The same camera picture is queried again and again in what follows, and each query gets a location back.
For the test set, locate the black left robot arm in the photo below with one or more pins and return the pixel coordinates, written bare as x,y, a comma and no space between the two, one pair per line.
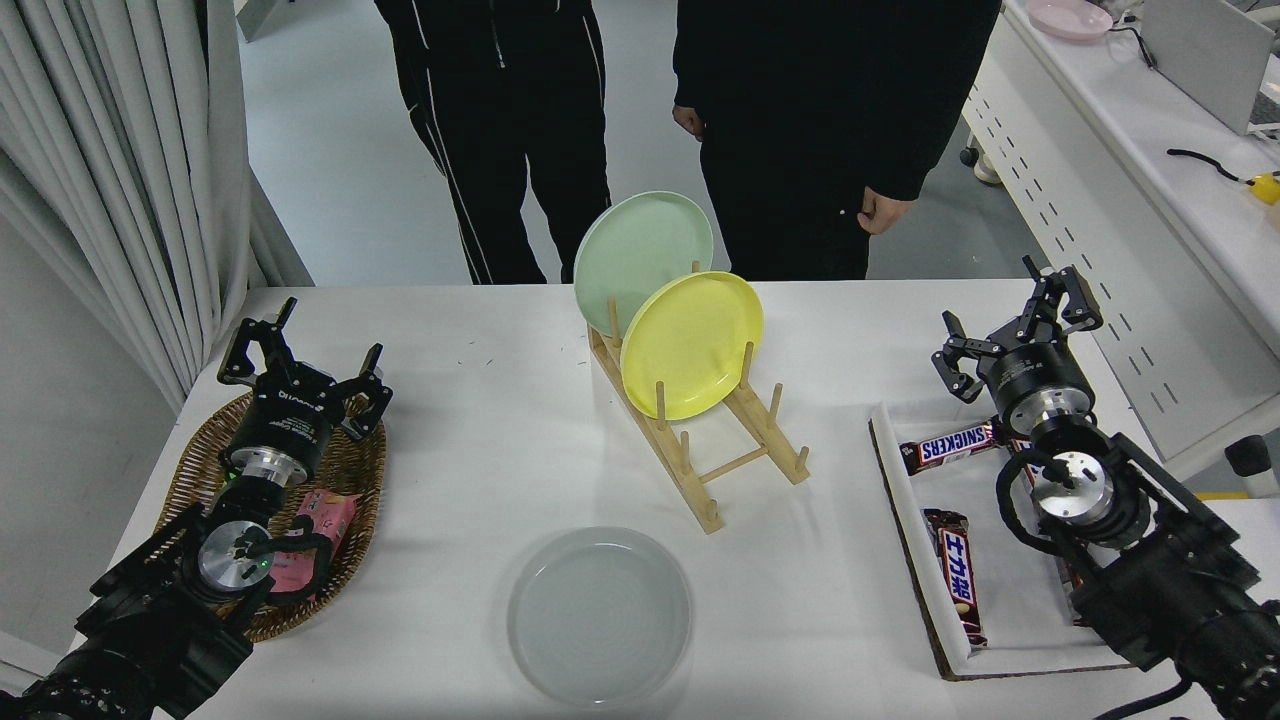
150,630

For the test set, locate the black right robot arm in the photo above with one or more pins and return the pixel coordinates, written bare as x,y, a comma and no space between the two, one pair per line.
1170,580

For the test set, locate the white pleated curtain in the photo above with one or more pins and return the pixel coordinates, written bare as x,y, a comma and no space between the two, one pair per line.
100,150

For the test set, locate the small yellow object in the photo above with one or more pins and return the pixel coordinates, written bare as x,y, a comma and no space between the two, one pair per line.
1266,188

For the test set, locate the white perforated desk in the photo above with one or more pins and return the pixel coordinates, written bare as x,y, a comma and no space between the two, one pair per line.
1150,250

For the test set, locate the person's left hand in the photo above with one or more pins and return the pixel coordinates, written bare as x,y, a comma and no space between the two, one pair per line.
885,212

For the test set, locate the grey laptop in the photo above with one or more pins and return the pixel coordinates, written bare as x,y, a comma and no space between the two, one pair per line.
1205,55

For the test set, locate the pink snack packet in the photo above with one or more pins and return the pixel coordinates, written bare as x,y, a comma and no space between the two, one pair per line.
325,515

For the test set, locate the white side table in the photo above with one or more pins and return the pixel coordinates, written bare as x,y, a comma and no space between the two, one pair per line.
1250,530

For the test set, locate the Snickers bar Latin print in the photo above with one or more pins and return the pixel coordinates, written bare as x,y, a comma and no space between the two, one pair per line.
950,450
1070,590

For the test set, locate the yellow plate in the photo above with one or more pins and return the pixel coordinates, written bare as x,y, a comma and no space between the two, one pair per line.
690,345

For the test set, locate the person in plain black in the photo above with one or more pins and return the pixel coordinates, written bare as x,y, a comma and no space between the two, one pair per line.
820,120

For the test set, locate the person in striped trousers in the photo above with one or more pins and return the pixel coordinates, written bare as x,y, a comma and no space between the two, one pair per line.
520,120

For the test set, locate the person's right hand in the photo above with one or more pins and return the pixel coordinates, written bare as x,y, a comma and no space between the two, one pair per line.
690,122

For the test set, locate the black cylinder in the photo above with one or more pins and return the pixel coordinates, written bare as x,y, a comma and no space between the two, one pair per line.
1252,465

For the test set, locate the brown wicker basket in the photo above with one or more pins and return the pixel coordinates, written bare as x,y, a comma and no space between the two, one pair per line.
350,470

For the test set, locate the pale green plate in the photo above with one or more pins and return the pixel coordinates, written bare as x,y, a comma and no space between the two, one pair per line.
640,250

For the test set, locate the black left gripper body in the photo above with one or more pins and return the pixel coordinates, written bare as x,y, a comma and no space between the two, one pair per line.
290,415

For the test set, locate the grey plate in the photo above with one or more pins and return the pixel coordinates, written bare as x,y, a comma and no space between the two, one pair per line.
600,620

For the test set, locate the white foam tray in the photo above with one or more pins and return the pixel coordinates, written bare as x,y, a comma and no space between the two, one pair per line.
1010,600

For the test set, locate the Snickers bar Chinese print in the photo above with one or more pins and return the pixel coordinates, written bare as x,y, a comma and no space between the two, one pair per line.
958,580
1018,448

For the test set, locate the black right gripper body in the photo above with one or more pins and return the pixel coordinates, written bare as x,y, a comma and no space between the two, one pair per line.
1035,378

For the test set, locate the pink plate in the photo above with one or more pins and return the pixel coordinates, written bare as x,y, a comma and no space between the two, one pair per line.
1070,18

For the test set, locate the wooden plate rack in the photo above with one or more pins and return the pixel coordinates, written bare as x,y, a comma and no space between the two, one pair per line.
712,515

